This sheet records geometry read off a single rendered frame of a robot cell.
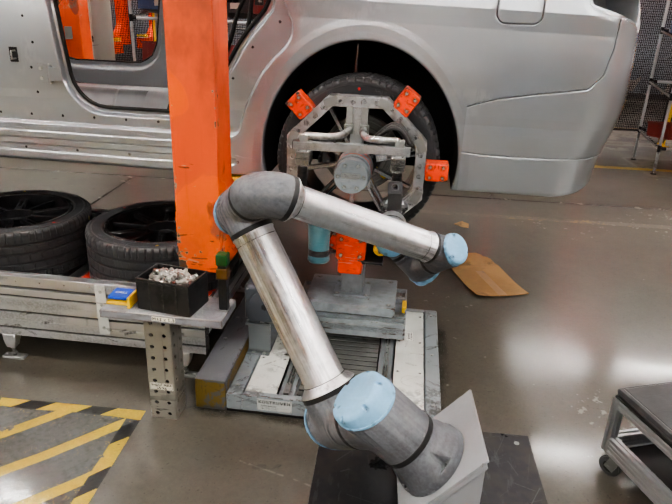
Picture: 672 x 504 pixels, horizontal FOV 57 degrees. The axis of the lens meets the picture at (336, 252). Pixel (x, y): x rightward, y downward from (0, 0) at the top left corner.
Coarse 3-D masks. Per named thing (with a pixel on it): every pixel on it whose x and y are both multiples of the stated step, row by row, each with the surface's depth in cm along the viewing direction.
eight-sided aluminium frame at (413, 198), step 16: (336, 96) 231; (352, 96) 230; (368, 96) 234; (384, 96) 233; (320, 112) 234; (304, 128) 237; (416, 128) 236; (288, 144) 240; (416, 144) 233; (288, 160) 243; (416, 160) 236; (416, 176) 238; (416, 192) 240
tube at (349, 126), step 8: (352, 112) 232; (352, 120) 233; (344, 128) 234; (352, 128) 233; (304, 136) 219; (312, 136) 219; (320, 136) 218; (328, 136) 218; (336, 136) 219; (344, 136) 222
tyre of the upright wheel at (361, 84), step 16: (336, 80) 238; (352, 80) 236; (368, 80) 236; (384, 80) 240; (320, 96) 240; (416, 112) 238; (288, 128) 246; (432, 128) 240; (432, 144) 241; (416, 208) 252
